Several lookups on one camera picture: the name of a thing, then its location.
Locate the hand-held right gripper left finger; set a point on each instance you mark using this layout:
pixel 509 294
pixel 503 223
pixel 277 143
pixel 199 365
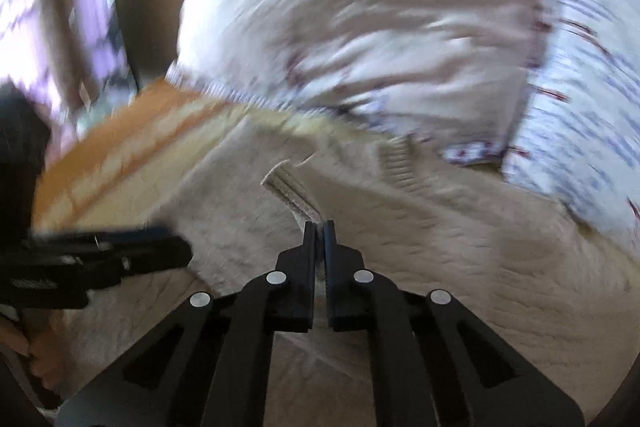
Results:
pixel 311 241

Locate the white patterned pillow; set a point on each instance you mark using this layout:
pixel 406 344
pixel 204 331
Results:
pixel 360 32

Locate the wooden post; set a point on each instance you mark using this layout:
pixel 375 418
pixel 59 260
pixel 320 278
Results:
pixel 57 32

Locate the beige knit sweater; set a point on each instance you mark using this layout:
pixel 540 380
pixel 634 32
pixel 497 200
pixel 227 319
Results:
pixel 450 287

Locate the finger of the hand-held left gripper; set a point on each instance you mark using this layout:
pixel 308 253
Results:
pixel 150 254

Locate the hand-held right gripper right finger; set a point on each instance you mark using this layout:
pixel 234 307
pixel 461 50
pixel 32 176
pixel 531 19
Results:
pixel 329 241

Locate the orange striped mat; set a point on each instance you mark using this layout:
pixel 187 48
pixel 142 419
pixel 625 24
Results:
pixel 115 147

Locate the white printed cloth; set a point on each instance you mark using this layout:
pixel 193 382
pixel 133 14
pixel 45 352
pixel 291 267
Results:
pixel 585 97

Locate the person's left hand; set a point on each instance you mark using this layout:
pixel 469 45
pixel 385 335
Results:
pixel 42 357

